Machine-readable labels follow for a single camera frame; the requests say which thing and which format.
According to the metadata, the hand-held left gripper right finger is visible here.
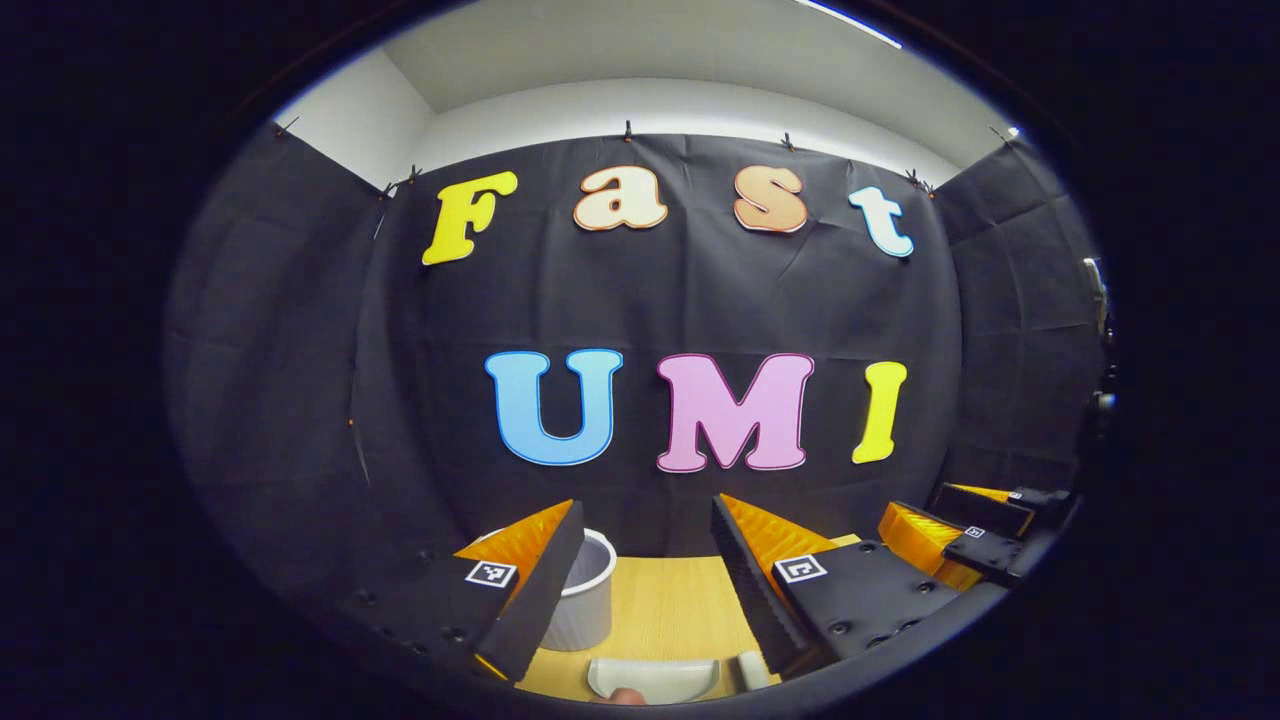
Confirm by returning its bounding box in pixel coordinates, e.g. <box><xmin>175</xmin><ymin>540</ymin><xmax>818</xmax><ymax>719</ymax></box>
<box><xmin>711</xmin><ymin>493</ymin><xmax>966</xmax><ymax>681</ymax></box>

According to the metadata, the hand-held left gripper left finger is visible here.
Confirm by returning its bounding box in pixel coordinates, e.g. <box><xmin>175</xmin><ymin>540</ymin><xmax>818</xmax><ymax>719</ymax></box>
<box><xmin>340</xmin><ymin>500</ymin><xmax>586</xmax><ymax>683</ymax></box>

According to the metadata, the black tripod stand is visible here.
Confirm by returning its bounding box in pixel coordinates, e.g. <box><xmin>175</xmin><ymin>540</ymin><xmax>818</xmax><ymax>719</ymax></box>
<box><xmin>1082</xmin><ymin>257</ymin><xmax>1119</xmax><ymax>476</ymax></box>

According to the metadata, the white dustpan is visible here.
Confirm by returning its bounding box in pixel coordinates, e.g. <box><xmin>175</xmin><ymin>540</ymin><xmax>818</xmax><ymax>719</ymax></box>
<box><xmin>587</xmin><ymin>657</ymin><xmax>722</xmax><ymax>704</ymax></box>

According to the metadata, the wooden desktop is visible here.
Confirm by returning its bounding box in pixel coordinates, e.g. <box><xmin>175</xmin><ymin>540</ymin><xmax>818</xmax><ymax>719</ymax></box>
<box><xmin>455</xmin><ymin>533</ymin><xmax>863</xmax><ymax>705</ymax></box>

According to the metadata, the white ribbed garbage bin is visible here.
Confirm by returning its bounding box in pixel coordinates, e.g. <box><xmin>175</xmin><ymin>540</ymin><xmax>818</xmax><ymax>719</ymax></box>
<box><xmin>478</xmin><ymin>528</ymin><xmax>618</xmax><ymax>653</ymax></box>

